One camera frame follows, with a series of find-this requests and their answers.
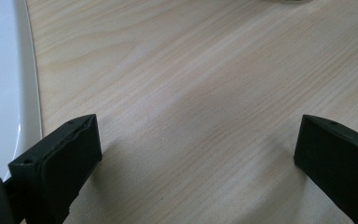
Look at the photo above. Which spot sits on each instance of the white plastic box lid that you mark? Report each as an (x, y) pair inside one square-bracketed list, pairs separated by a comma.
[(3, 77)]

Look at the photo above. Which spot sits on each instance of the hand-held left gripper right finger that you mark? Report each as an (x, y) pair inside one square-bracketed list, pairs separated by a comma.
[(338, 161)]

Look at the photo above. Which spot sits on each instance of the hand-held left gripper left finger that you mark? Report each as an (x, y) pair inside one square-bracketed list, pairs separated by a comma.
[(62, 168)]

